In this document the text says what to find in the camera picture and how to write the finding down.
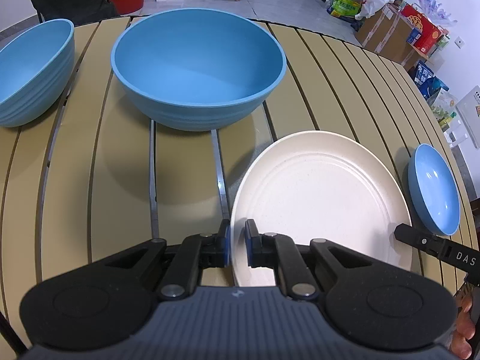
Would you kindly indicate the person's right hand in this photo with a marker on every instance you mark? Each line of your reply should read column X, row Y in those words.
column 465, row 329

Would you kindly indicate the large cardboard box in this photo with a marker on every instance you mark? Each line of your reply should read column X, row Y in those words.
column 390, row 34

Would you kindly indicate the green yellow bag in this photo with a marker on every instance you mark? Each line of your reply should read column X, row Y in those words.
column 347, row 8

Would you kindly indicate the blue pet food bag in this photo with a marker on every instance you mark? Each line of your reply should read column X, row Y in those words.
column 426, row 81

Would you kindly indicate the small blue saucer plate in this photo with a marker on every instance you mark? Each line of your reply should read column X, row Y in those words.
column 433, row 191

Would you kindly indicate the medium blue bowl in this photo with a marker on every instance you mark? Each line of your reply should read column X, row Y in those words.
column 35, row 69

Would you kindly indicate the white plastic bag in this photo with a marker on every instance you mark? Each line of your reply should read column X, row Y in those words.
column 370, row 7

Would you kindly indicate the large blue bowl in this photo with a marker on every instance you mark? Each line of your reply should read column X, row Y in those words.
column 197, row 69

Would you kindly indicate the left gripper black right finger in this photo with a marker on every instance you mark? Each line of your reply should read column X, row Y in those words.
column 281, row 254

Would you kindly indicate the cream white plate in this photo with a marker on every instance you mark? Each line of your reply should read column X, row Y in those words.
column 317, row 184

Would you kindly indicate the purple wall decoration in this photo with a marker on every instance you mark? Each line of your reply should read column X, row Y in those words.
column 436, row 14

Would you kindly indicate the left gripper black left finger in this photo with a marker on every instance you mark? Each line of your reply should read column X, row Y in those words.
column 183, row 264

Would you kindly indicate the red gift box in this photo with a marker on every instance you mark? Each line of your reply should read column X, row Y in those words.
column 430, row 34

